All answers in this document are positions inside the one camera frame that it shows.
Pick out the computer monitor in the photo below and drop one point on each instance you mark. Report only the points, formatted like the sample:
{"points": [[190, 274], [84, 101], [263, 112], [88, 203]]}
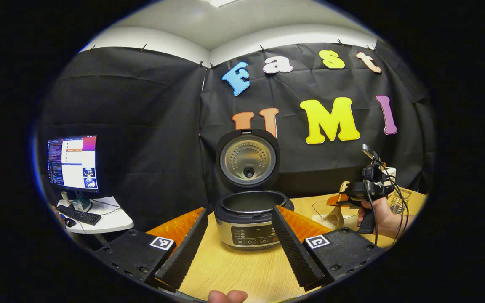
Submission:
{"points": [[76, 162]]}

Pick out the black backdrop cloth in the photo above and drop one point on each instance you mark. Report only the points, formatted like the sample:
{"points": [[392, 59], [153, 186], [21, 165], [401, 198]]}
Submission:
{"points": [[150, 126]]}

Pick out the grey silver rice cooker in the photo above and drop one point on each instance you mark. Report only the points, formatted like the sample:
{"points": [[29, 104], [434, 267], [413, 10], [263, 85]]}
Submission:
{"points": [[246, 160]]}

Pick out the ceiling light panel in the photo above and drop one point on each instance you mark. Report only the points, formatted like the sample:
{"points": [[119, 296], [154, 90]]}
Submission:
{"points": [[221, 2]]}

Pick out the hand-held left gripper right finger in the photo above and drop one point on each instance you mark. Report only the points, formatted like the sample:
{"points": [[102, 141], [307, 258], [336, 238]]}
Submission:
{"points": [[295, 248]]}

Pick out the wooden spoon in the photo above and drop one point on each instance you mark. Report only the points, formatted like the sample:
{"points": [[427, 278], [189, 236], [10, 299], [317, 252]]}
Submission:
{"points": [[335, 216]]}

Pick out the white toaster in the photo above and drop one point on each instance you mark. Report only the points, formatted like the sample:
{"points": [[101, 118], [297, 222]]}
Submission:
{"points": [[390, 174]]}

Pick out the clear plastic rice container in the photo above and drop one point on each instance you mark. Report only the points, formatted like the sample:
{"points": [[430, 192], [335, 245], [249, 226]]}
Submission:
{"points": [[320, 210]]}

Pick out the black keyboard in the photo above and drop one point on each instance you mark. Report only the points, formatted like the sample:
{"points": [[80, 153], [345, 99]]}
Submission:
{"points": [[80, 215]]}

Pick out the white side table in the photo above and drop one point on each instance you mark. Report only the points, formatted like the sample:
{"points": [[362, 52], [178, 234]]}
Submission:
{"points": [[114, 219]]}

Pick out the black computer mouse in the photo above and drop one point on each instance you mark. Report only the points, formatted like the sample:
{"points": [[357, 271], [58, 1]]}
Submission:
{"points": [[70, 222]]}

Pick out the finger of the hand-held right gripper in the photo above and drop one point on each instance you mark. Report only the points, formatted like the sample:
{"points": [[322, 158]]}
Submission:
{"points": [[352, 200]]}

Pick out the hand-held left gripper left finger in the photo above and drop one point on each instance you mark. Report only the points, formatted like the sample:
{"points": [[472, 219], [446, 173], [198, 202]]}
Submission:
{"points": [[185, 248]]}

